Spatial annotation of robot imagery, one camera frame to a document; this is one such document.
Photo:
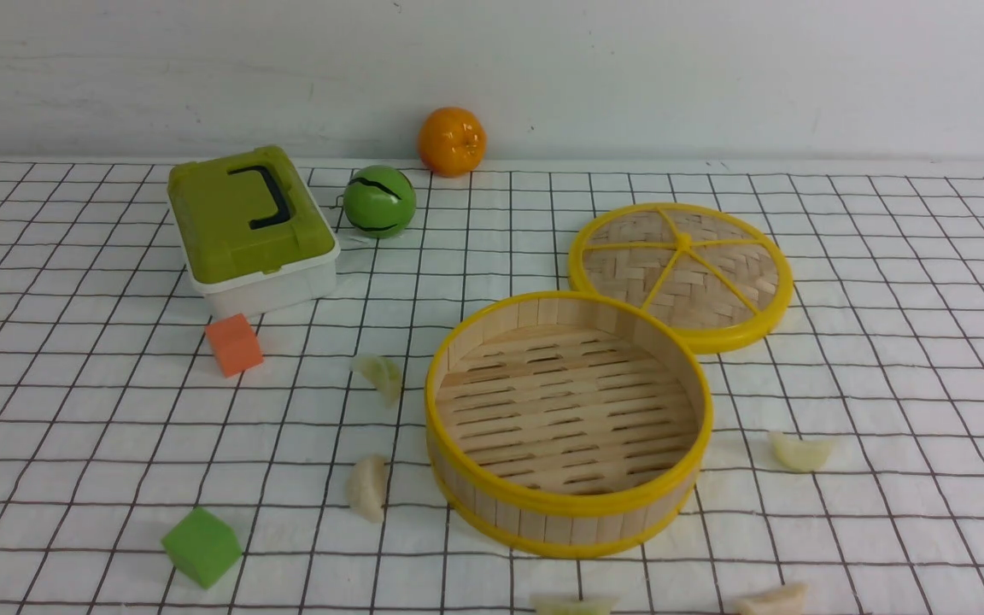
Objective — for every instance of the pale cream dumpling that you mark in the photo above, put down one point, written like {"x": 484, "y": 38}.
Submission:
{"x": 366, "y": 488}

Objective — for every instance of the greenish dumpling bottom edge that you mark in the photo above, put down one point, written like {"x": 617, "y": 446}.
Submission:
{"x": 545, "y": 604}

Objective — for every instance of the bamboo steamer tray yellow rim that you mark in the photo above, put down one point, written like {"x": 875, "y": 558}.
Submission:
{"x": 566, "y": 425}

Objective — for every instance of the bamboo steamer lid yellow rim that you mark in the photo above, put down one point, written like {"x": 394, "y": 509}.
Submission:
{"x": 718, "y": 282}

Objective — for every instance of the green striped ball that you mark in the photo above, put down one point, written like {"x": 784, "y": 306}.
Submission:
{"x": 379, "y": 200}

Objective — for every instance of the orange fruit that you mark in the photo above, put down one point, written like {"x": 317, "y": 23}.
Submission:
{"x": 452, "y": 142}

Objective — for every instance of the green lidded storage box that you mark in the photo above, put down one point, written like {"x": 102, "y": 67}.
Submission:
{"x": 253, "y": 237}

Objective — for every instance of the orange foam cube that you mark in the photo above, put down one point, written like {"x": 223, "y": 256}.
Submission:
{"x": 234, "y": 344}

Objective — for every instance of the green foam cube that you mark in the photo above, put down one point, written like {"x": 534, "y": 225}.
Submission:
{"x": 203, "y": 547}

